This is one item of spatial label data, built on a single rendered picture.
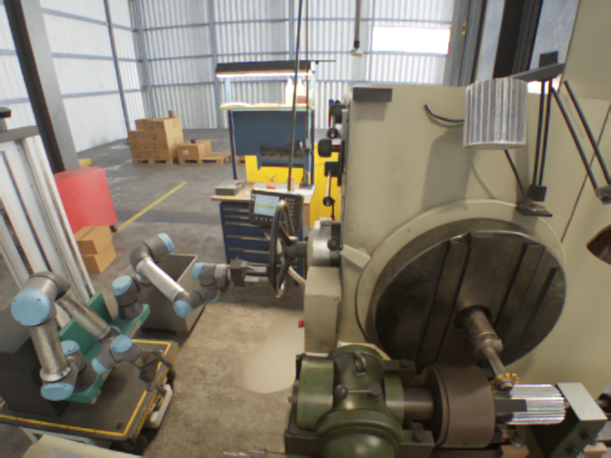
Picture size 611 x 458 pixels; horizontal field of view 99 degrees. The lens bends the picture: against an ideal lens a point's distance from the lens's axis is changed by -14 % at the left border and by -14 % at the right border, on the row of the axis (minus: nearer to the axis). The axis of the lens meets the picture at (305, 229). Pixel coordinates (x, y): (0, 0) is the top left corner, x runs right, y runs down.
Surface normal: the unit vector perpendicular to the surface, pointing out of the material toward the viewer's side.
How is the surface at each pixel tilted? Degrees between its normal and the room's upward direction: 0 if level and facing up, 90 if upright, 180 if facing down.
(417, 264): 90
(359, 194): 90
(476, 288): 90
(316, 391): 24
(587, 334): 90
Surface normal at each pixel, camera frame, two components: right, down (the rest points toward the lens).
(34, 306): 0.40, 0.29
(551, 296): -0.10, 0.44
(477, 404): -0.06, -0.47
